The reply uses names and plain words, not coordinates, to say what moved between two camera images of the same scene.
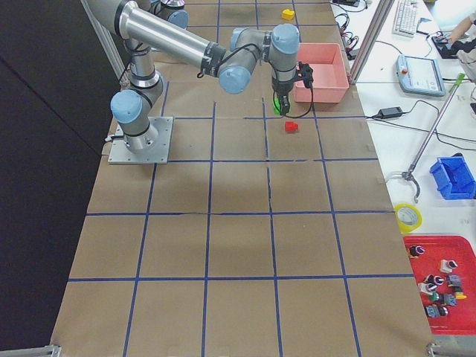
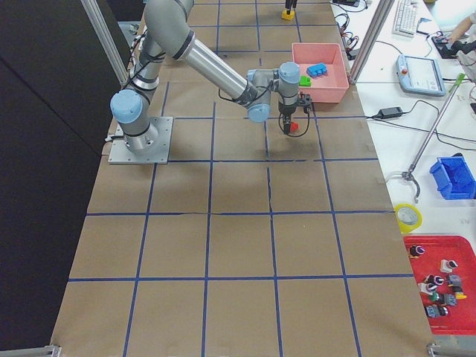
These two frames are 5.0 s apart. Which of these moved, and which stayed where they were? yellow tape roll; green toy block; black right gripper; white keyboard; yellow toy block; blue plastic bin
Moved: black right gripper; green toy block
Stayed: blue plastic bin; yellow tape roll; yellow toy block; white keyboard
